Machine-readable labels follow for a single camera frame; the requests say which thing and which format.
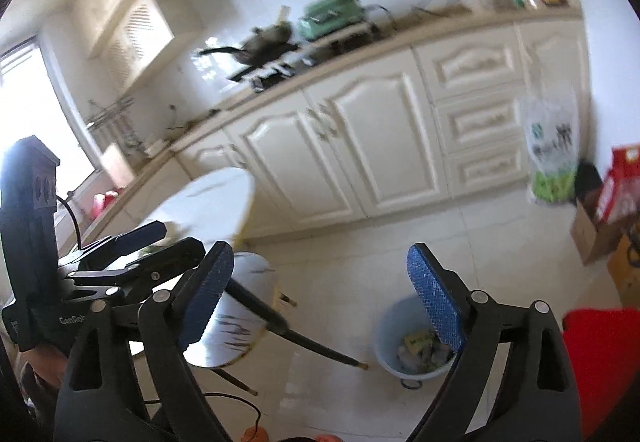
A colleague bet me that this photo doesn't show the thin black cable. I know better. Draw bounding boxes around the thin black cable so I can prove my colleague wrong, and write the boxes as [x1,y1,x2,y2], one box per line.
[54,194,84,249]

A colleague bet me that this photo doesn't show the red cloth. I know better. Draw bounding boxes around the red cloth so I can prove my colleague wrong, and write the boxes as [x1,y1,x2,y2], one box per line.
[562,307,640,439]

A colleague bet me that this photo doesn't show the white green rice bag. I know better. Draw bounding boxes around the white green rice bag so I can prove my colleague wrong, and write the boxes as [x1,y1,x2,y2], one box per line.
[520,86,581,206]

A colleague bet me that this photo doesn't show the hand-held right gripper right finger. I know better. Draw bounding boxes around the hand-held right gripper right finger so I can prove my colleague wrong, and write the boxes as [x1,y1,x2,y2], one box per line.
[406,243,585,442]

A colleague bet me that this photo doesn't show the green electric cooker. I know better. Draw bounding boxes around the green electric cooker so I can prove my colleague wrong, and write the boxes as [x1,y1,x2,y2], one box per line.
[298,0,366,40]

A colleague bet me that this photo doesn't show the louvered wall cabinet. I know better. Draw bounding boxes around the louvered wall cabinet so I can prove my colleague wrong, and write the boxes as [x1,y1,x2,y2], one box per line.
[75,0,177,92]

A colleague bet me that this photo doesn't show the bright window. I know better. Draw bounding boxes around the bright window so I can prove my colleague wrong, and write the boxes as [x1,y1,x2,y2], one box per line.
[0,36,97,203]

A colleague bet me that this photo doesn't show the light blue trash bin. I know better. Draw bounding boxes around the light blue trash bin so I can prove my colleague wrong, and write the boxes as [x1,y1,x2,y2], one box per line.
[374,296,463,379]

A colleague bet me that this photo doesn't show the person's left hand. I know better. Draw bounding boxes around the person's left hand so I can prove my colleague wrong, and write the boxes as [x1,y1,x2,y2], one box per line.
[22,344,76,389]

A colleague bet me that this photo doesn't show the black netted bag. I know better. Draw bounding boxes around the black netted bag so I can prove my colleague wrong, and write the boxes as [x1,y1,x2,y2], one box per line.
[626,227,640,269]

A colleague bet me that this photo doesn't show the cream kitchen cabinet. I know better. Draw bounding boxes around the cream kitchen cabinet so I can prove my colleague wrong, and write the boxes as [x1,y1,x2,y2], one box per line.
[75,0,593,247]

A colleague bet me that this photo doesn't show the dark wok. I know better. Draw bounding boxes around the dark wok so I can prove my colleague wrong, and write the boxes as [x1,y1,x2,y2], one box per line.
[197,24,297,66]

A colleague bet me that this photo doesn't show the cream cabinet drawer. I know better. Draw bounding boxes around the cream cabinet drawer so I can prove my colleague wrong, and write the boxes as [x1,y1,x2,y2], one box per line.
[432,89,531,157]
[445,142,533,197]
[414,24,528,102]

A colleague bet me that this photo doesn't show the crumpled scraps in bin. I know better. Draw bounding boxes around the crumpled scraps in bin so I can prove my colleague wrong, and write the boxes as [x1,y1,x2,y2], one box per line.
[397,342,452,371]

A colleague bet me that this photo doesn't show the black plastic bag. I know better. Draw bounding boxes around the black plastic bag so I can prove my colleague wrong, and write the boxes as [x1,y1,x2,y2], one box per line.
[575,162,604,209]

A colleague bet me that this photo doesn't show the red rice bag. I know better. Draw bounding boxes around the red rice bag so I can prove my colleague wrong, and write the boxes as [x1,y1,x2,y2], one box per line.
[595,145,640,226]

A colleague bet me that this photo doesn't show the metal dish rack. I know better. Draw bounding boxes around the metal dish rack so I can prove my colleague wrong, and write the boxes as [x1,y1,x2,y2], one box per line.
[85,96,139,149]

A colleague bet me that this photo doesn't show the white round table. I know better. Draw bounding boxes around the white round table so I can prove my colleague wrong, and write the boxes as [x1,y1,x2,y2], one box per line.
[145,167,369,371]

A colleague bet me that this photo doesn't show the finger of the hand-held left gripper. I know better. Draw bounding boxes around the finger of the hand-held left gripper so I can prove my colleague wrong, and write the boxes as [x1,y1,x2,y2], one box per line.
[65,237,207,305]
[57,221,168,273]

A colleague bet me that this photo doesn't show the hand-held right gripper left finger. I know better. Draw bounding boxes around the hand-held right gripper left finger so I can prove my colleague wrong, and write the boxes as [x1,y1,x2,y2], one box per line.
[54,241,236,442]

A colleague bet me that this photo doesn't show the wooden cutting board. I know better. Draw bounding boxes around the wooden cutting board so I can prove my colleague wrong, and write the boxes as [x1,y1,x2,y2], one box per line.
[100,144,137,189]

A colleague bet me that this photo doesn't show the black gas stove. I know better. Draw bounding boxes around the black gas stove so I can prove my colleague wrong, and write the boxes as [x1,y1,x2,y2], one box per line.
[230,49,312,91]

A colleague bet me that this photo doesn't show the black appliance cable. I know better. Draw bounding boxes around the black appliance cable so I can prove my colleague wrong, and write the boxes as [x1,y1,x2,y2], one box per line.
[365,4,397,31]

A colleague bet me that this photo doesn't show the yellow green snack packet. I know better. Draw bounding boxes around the yellow green snack packet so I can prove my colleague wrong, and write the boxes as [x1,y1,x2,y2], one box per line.
[404,329,437,359]

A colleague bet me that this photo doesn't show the red container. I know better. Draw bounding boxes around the red container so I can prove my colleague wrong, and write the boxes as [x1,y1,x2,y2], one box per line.
[90,192,121,219]

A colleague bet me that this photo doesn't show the large cardboard box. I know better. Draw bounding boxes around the large cardboard box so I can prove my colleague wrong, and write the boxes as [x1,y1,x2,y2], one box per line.
[607,232,640,309]

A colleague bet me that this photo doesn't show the small cardboard box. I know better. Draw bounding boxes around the small cardboard box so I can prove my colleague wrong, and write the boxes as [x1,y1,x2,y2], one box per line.
[570,197,627,266]

